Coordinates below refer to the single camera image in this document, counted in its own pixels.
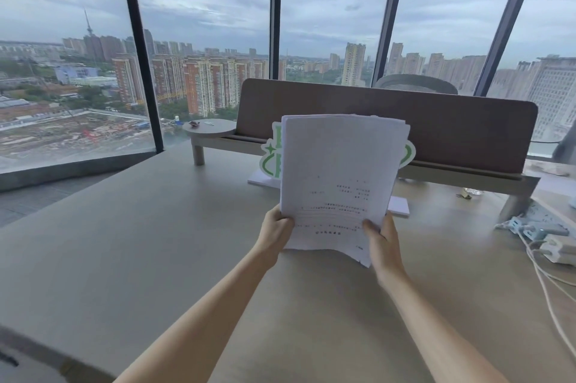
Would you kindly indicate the person's right hand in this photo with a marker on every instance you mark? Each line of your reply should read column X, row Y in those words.
column 384, row 243

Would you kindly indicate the person's left hand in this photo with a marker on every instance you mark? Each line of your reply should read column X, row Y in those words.
column 272, row 233

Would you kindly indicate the person's left thumb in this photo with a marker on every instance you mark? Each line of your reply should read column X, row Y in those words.
column 285, row 223

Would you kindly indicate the person's right thumb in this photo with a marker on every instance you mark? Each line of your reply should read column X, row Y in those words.
column 371, row 230

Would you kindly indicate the stack of white printed papers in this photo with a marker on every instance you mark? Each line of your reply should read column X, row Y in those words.
column 342, row 180

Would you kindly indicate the person's right forearm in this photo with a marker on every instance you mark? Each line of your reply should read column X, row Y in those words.
column 438, row 328

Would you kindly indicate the person's left forearm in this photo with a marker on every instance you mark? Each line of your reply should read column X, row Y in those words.
column 198, row 326

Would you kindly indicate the green and white cutout sign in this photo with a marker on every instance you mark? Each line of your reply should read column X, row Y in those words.
column 269, row 157

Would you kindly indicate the small gold binder clip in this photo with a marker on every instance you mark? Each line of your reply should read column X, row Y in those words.
column 464, row 193

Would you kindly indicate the grey desk shelf riser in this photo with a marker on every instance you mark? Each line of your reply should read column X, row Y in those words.
column 216, row 130

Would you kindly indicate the brown desk divider panel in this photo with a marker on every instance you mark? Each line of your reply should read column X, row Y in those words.
column 468, row 130

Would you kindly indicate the grey chair back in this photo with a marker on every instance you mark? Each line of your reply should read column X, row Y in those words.
column 416, row 83

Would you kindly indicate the white power strip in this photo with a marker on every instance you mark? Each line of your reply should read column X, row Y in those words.
column 537, row 218

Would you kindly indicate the white power adapter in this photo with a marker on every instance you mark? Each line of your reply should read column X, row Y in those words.
column 560, row 250

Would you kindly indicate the black window frame mullion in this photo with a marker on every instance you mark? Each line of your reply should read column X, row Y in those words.
column 508, row 20
column 140, row 49
column 390, row 14
column 276, row 14

